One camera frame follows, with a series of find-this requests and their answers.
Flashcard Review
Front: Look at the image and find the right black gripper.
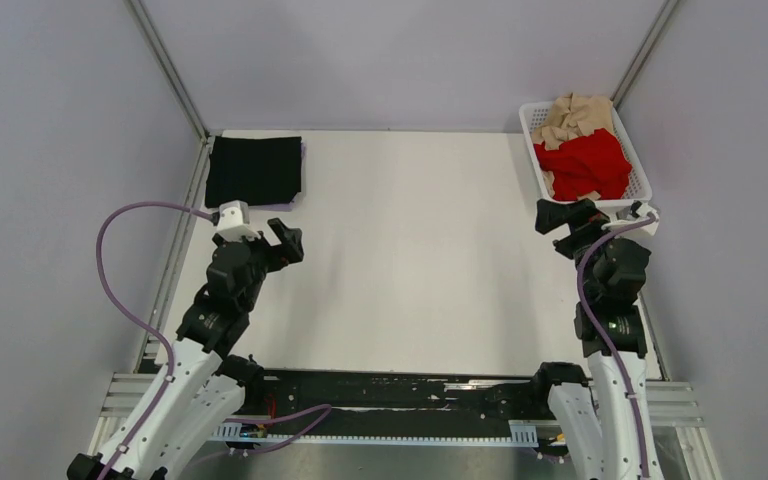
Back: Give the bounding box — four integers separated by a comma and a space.
534, 197, 630, 298

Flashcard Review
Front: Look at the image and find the red t shirt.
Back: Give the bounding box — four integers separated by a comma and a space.
534, 129, 633, 202

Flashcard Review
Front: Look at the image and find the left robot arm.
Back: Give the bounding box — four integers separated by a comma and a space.
67, 218, 304, 479

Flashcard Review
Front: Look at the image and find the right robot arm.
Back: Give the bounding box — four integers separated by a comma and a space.
530, 199, 664, 479

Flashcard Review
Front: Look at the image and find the folded black t shirt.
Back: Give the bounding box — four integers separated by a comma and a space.
204, 136, 303, 209

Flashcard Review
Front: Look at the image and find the white plastic basket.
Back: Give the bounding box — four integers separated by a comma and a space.
518, 101, 652, 210

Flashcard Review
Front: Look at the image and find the beige t shirt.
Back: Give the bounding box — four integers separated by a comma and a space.
530, 93, 617, 200

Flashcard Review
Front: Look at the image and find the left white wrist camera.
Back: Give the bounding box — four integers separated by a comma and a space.
212, 200, 259, 242

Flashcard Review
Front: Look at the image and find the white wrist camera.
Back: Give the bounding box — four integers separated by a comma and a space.
212, 200, 259, 242
602, 201, 661, 240

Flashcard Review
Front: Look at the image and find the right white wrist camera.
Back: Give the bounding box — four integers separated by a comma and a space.
602, 201, 661, 240

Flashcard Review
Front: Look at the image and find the right frame post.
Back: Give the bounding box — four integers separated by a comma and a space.
612, 0, 683, 109

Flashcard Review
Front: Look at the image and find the frame post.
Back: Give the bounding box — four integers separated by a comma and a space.
123, 0, 209, 144
612, 0, 683, 109

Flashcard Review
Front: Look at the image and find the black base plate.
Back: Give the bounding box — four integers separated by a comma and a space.
236, 362, 588, 439

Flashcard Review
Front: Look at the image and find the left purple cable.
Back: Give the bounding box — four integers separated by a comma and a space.
95, 201, 334, 480

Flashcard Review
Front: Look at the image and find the aluminium frame rail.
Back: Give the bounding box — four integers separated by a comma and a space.
79, 372, 723, 480

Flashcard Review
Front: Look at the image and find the left frame post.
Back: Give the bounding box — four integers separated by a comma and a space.
123, 0, 209, 144

